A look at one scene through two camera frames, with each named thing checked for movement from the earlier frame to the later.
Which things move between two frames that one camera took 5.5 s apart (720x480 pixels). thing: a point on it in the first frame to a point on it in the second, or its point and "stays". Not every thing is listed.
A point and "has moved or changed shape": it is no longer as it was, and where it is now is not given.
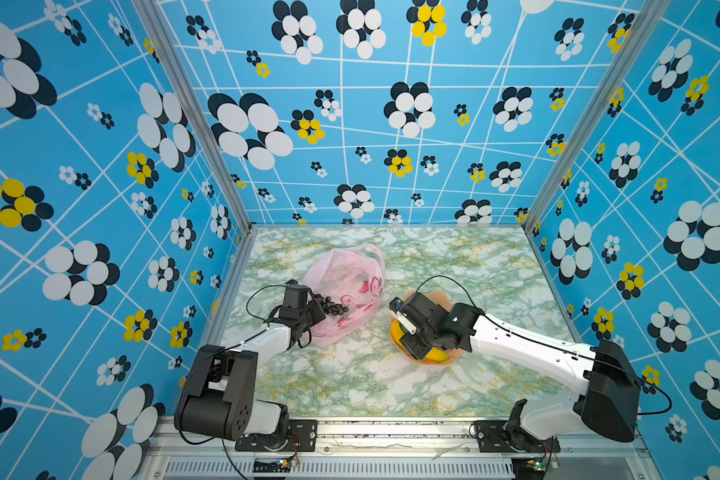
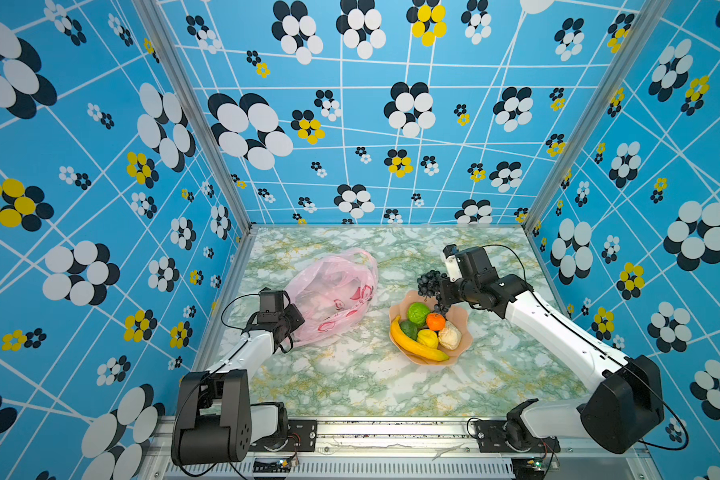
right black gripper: x=411 y=347 to x=445 y=287
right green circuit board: x=529 y=466 stays
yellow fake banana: x=398 y=332 stays
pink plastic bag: x=351 y=275 has moved or changed shape
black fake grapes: x=331 y=307 has moved or changed shape
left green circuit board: x=271 y=465 stays
